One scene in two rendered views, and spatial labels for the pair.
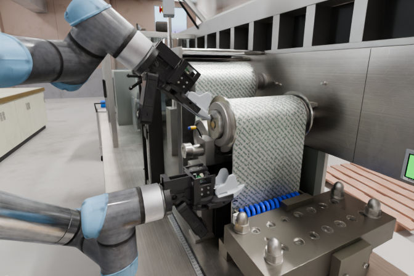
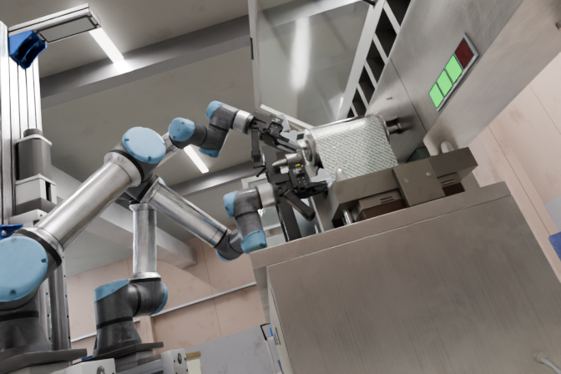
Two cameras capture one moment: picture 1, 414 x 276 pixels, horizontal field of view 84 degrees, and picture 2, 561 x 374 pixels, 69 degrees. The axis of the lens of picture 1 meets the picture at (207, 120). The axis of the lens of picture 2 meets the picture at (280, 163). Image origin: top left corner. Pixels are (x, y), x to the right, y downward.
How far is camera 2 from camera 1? 1.03 m
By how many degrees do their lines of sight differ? 40
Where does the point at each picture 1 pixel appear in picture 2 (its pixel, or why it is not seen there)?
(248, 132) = (327, 141)
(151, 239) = not seen: hidden behind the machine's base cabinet
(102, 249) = (238, 220)
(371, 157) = (427, 117)
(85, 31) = (215, 117)
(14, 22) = not seen: hidden behind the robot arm
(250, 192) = not seen: hidden behind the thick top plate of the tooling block
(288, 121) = (361, 128)
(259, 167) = (348, 165)
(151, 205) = (262, 188)
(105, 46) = (225, 121)
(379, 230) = (447, 156)
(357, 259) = (416, 169)
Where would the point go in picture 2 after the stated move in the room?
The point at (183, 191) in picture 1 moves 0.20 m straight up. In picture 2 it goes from (285, 184) to (269, 129)
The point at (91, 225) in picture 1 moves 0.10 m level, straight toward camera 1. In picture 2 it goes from (229, 199) to (228, 186)
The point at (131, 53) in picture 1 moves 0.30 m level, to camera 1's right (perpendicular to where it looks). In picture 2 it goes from (239, 118) to (316, 79)
